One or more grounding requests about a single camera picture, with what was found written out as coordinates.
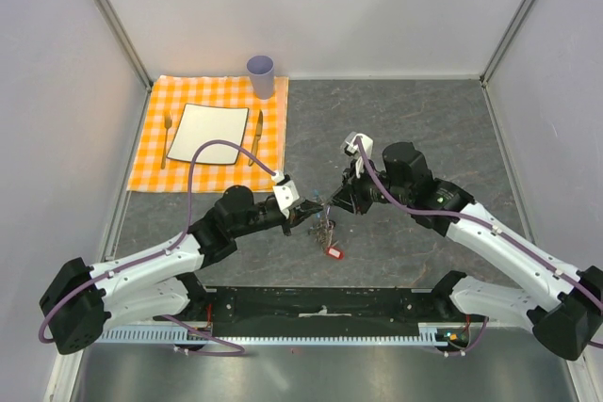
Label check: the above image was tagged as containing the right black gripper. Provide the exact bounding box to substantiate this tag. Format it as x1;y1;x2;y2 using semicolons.
327;158;412;215

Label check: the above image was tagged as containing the metal keyring plate blue handle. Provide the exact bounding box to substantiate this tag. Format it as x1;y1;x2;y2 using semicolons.
308;191;335;250

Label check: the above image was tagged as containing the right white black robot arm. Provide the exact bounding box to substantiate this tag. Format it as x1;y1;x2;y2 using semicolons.
330;133;602;361

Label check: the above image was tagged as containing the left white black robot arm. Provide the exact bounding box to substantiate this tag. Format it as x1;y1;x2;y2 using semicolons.
39;183;322;355

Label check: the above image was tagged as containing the red key tag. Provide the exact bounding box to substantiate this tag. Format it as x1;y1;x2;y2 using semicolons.
326;247;344;260

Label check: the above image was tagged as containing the gold knife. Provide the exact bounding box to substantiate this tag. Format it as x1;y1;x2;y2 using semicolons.
251;110;264;157

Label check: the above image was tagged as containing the orange checkered cloth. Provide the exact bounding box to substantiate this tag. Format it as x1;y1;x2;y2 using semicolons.
127;75;289;193

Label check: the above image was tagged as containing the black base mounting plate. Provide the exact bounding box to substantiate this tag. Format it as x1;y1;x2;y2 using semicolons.
175;286;466;334

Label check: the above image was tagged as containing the white square plate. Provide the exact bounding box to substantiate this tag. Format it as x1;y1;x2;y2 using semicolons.
167;104;249;163

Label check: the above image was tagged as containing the lavender plastic cup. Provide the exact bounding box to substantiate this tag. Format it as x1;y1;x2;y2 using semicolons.
246;56;274;100

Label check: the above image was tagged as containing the gold fork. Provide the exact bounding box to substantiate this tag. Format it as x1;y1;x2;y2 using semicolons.
160;111;172;169

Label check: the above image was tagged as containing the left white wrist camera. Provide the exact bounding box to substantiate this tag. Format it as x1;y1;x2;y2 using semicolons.
272;179;302;216

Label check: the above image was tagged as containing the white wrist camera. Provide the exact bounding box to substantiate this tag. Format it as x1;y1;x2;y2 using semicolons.
341;132;373;178
272;179;302;216

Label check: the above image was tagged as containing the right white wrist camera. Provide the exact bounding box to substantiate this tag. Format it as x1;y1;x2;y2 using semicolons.
341;132;373;178

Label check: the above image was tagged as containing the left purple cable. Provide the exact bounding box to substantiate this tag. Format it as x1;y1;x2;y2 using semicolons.
38;139;286;356

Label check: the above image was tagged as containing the slotted cable duct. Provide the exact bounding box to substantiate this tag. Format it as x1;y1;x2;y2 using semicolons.
96;324;447;346

